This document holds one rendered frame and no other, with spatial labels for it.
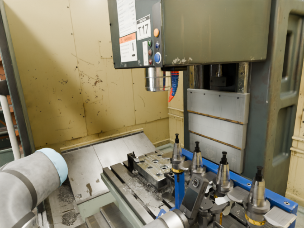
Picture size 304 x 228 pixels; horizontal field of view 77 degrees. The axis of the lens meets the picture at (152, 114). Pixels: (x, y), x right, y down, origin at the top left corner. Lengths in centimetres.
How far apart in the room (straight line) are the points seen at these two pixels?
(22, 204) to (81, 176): 132
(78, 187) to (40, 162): 120
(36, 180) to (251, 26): 99
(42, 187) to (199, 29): 69
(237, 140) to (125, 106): 122
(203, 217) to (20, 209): 44
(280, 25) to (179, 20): 64
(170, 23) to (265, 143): 88
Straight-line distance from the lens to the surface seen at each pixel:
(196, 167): 72
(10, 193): 50
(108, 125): 204
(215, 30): 84
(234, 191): 67
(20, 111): 118
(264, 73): 120
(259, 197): 61
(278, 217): 62
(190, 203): 59
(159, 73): 96
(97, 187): 173
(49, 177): 55
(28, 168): 54
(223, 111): 131
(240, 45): 97
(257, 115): 124
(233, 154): 136
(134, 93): 210
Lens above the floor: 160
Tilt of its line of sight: 14 degrees down
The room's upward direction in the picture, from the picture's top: 3 degrees counter-clockwise
